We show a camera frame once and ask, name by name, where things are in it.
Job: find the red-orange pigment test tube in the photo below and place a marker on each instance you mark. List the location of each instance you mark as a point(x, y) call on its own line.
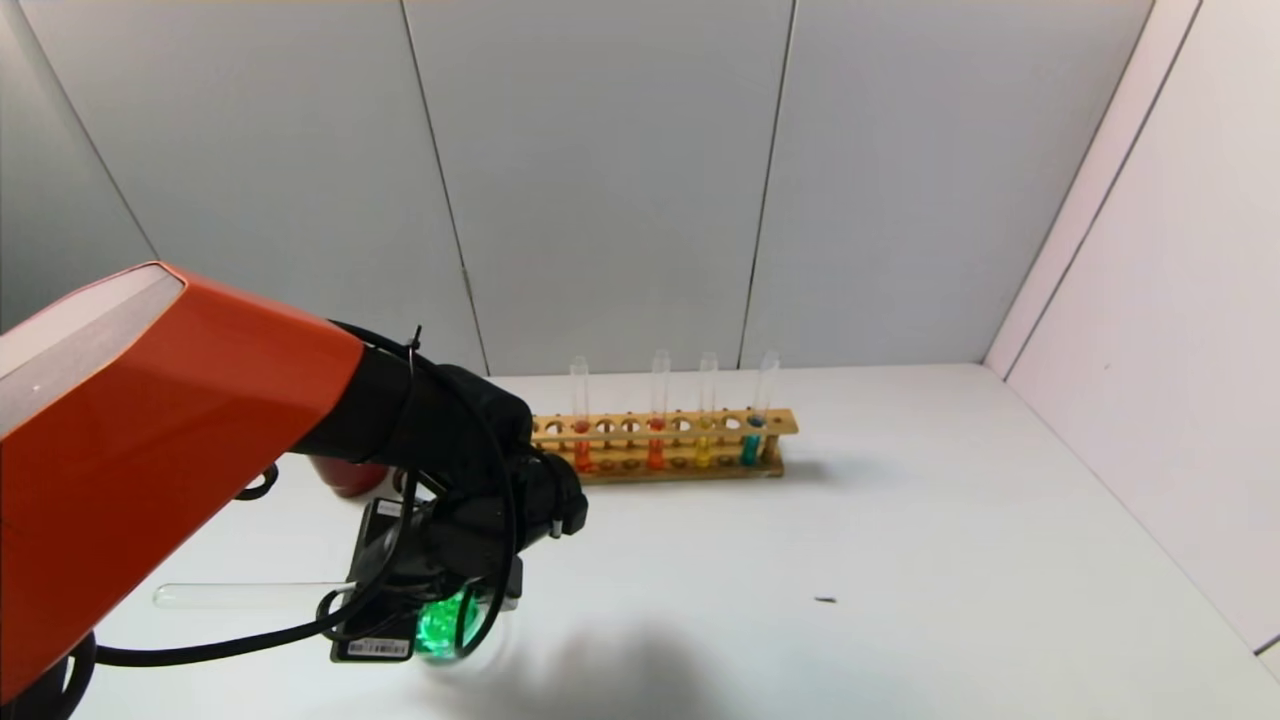
point(656, 452)

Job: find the clear glass beaker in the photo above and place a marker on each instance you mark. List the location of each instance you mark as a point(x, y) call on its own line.
point(445, 625)

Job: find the dark red plastic cup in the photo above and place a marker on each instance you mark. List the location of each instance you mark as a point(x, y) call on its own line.
point(350, 478)

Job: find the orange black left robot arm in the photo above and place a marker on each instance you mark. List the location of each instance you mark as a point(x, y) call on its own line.
point(150, 430)

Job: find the orange pigment glass test tube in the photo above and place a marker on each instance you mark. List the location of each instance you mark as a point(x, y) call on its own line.
point(581, 400)

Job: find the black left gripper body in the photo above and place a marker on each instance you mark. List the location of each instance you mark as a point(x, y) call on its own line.
point(378, 643)

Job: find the yellow-green pigment test tube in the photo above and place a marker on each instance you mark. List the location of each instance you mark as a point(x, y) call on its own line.
point(250, 596)

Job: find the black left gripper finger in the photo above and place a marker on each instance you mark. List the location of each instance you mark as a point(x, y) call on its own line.
point(500, 590)

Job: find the wooden test tube rack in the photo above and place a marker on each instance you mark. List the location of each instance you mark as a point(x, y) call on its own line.
point(690, 425)

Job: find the teal pigment glass test tube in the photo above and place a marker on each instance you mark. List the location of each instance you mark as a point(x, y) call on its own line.
point(750, 450)

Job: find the yellow pigment glass test tube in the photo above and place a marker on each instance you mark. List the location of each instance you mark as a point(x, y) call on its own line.
point(703, 452)

